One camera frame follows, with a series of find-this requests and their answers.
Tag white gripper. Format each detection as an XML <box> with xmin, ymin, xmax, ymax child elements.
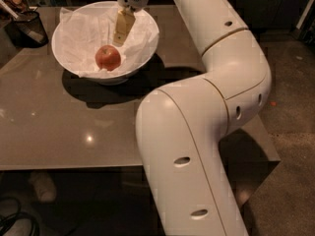
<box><xmin>113</xmin><ymin>0</ymin><xmax>149</xmax><ymax>45</ymax></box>

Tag red apple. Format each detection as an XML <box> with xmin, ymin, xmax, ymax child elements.
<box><xmin>94</xmin><ymin>45</ymin><xmax>121</xmax><ymax>71</ymax></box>

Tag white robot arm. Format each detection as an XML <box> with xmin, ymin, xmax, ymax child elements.
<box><xmin>136</xmin><ymin>0</ymin><xmax>272</xmax><ymax>236</ymax></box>

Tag white bowl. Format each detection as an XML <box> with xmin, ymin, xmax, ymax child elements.
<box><xmin>51</xmin><ymin>1</ymin><xmax>160</xmax><ymax>86</ymax></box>

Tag white crumpled paper liner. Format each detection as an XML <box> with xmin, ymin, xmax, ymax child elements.
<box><xmin>58</xmin><ymin>0</ymin><xmax>160</xmax><ymax>79</ymax></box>

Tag black mesh pen holder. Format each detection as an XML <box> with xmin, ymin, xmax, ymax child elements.
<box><xmin>5</xmin><ymin>11</ymin><xmax>48</xmax><ymax>48</ymax></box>

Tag white sock foot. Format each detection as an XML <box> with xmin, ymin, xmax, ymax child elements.
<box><xmin>29</xmin><ymin>171</ymin><xmax>57</xmax><ymax>203</ymax></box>

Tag black cable loops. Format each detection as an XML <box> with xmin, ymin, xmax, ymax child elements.
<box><xmin>0</xmin><ymin>196</ymin><xmax>41</xmax><ymax>236</ymax></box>

